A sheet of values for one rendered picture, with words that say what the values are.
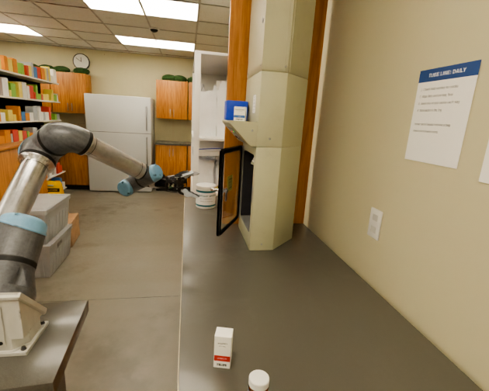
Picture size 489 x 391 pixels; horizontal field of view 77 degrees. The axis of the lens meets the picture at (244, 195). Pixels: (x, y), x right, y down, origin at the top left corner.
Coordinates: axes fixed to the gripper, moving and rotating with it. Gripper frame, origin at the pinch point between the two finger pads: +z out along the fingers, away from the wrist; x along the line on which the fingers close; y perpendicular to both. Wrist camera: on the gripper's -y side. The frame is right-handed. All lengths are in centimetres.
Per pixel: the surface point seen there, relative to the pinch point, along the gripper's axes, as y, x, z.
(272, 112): 4.3, 35.5, 34.0
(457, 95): 34, 42, 90
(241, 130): 9.9, 27.3, 22.9
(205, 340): 68, -26, 34
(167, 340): -30, -120, -34
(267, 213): 3.8, -8.3, 35.2
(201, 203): -43, -23, -17
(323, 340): 57, -26, 64
